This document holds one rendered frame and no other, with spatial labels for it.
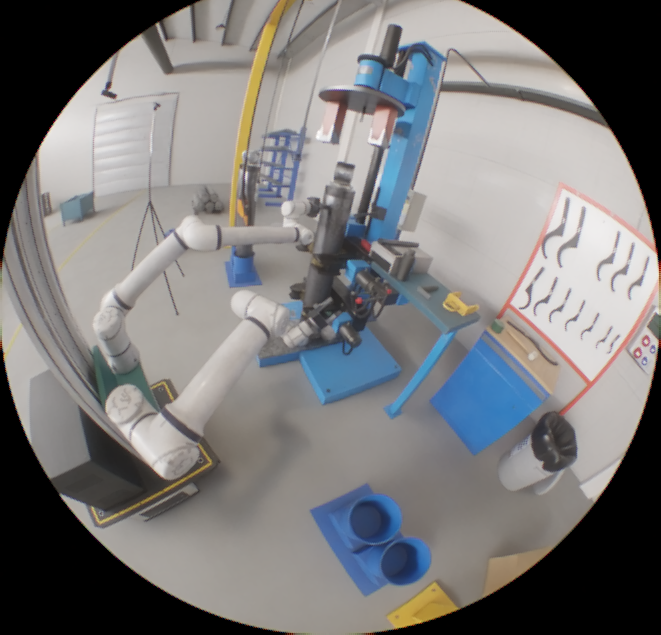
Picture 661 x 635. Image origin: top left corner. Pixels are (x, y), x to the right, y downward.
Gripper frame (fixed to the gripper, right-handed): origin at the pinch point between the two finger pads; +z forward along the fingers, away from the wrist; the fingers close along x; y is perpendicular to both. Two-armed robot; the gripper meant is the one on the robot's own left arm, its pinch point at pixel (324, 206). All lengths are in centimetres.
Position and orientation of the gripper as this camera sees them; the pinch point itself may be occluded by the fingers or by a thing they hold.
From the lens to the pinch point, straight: 159.1
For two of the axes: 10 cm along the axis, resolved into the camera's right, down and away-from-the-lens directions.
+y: -7.4, -5.0, 4.4
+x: -2.1, 8.0, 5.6
